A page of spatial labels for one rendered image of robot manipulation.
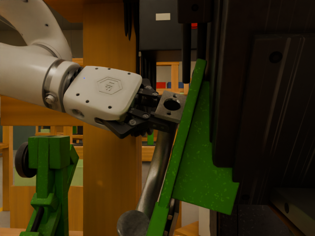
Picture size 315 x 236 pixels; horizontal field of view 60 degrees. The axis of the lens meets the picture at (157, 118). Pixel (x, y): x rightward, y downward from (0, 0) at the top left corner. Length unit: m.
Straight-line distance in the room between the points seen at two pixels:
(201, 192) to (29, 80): 0.30
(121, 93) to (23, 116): 0.53
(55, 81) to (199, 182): 0.26
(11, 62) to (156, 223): 0.32
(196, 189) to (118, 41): 0.49
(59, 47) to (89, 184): 0.36
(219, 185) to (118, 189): 0.43
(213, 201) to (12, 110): 0.72
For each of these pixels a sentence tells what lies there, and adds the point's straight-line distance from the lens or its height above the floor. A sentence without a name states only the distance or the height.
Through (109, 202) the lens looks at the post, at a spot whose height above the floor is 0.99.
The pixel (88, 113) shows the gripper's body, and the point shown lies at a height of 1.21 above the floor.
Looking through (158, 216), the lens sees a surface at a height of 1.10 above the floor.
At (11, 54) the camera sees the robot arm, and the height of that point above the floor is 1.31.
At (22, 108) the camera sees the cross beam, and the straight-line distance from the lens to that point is 0.90.
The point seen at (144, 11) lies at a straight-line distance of 0.62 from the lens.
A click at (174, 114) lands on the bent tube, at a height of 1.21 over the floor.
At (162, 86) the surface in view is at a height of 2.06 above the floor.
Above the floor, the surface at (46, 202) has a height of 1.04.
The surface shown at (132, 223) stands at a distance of 0.33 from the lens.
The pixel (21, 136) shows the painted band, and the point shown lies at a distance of 11.71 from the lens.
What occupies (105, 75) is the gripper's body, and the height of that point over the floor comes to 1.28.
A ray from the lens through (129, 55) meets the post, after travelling 0.71.
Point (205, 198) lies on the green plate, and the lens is 0.33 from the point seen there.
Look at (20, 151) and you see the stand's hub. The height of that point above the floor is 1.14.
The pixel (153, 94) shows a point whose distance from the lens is 0.44.
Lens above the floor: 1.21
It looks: level
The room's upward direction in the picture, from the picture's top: straight up
